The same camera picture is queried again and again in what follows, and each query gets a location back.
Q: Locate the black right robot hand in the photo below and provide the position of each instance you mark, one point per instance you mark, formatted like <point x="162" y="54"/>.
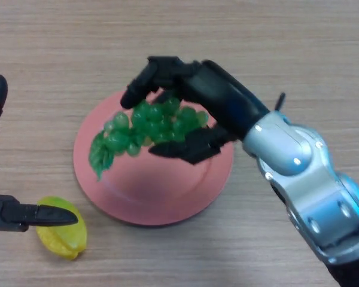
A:
<point x="215" y="98"/>

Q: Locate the yellow starfruit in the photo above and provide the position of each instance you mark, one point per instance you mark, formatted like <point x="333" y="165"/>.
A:
<point x="64" y="239"/>

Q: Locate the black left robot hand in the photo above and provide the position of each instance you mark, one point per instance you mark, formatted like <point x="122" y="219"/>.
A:
<point x="6" y="209"/>

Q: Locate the pink round plate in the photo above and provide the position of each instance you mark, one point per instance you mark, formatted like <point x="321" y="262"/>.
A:
<point x="152" y="191"/>

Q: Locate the green grapes bunch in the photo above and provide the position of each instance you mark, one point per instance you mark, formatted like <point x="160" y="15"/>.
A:
<point x="143" y="128"/>

